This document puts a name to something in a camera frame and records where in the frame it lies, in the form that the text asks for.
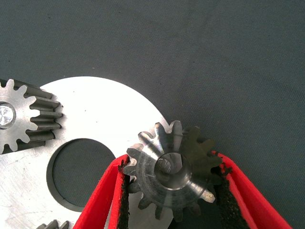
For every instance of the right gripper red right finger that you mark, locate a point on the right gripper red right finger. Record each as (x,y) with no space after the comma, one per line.
(243,202)

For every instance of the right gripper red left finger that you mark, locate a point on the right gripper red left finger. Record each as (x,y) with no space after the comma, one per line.
(100,205)

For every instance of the small steel gear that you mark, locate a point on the small steel gear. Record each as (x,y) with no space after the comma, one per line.
(171,171)
(21,124)
(52,225)

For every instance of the round metal plate with pins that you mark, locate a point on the round metal plate with pins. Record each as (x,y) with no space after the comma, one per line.
(95,107)

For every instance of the dark grey table cloth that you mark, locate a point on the dark grey table cloth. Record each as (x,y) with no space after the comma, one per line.
(214,47)

